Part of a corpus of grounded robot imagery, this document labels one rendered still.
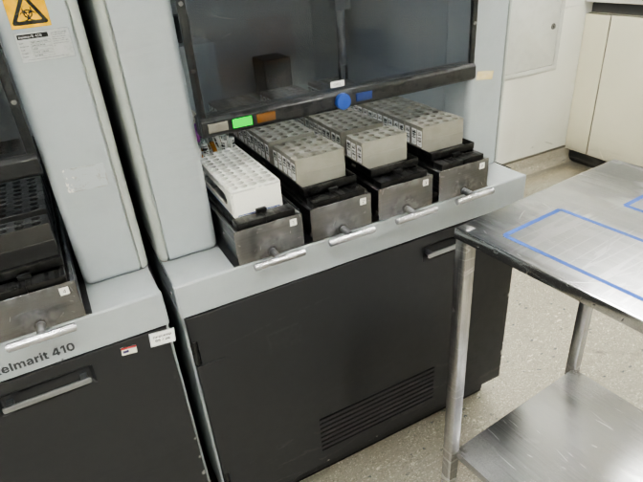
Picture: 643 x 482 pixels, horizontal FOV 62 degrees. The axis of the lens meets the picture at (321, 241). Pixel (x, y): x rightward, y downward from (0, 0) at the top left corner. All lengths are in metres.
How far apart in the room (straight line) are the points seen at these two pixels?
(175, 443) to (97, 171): 0.57
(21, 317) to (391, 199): 0.69
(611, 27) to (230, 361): 2.63
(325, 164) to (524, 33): 2.04
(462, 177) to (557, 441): 0.60
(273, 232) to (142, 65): 0.36
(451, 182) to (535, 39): 1.94
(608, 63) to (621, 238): 2.35
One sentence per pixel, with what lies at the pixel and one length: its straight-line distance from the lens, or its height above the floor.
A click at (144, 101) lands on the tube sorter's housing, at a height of 1.04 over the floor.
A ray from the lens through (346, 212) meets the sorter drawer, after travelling 1.05.
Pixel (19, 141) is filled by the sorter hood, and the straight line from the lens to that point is 0.93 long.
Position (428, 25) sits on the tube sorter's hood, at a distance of 1.15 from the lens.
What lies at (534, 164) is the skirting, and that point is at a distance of 3.33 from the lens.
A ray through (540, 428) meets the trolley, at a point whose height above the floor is 0.28.
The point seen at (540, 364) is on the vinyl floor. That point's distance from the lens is 1.91.
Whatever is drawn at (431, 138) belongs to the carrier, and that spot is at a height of 0.85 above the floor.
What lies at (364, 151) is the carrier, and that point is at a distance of 1.12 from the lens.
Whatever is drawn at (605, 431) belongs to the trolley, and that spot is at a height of 0.28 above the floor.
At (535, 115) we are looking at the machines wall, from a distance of 3.20.
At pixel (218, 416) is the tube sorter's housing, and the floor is 0.40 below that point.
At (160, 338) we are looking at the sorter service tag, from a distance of 1.02.
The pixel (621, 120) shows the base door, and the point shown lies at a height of 0.32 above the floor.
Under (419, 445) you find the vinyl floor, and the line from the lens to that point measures 1.62.
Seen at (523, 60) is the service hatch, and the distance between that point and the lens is 3.03.
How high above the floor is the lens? 1.25
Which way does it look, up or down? 30 degrees down
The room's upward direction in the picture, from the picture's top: 5 degrees counter-clockwise
